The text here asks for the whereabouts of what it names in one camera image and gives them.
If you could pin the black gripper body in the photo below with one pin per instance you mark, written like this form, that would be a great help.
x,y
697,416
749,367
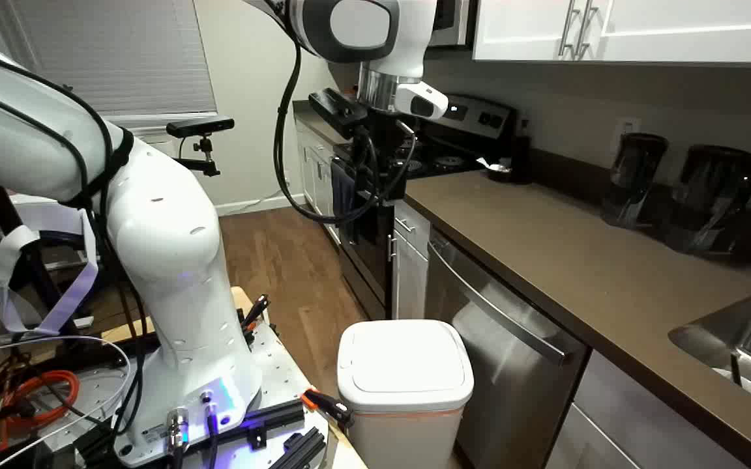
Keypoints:
x,y
386,139

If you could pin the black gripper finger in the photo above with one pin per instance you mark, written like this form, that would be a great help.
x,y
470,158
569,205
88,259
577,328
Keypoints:
x,y
368,187
392,183

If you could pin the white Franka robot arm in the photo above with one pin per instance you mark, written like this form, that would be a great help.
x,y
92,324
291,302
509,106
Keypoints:
x,y
162,252

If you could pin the white plastic bin body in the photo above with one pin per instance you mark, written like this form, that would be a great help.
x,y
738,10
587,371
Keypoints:
x,y
411,440

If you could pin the white cabinet beside stove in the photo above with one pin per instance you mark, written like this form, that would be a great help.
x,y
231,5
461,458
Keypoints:
x,y
316,171

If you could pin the black kitchen stove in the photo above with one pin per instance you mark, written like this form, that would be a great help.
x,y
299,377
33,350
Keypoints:
x,y
462,132

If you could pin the narrow white lower cabinet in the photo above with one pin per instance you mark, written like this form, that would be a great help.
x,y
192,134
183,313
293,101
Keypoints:
x,y
411,262

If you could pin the small dark countertop object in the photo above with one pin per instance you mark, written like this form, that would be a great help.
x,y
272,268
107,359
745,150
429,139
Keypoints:
x,y
506,161

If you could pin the black hand tool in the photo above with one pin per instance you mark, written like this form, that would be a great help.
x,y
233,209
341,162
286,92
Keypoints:
x,y
256,316

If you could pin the stainless steel dishwasher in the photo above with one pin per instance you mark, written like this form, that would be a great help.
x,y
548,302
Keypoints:
x,y
506,367

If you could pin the white window blind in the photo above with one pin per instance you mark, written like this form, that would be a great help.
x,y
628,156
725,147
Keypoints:
x,y
115,57

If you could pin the white upper cabinet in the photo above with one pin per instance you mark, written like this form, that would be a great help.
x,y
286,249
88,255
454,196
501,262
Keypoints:
x,y
672,31

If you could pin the stainless steel sink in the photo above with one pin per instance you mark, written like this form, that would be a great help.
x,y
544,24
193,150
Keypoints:
x,y
745,342

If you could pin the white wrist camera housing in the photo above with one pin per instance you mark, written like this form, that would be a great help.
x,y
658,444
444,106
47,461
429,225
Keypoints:
x,y
422,101

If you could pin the black clamp mount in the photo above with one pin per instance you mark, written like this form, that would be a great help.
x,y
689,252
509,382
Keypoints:
x,y
199,139

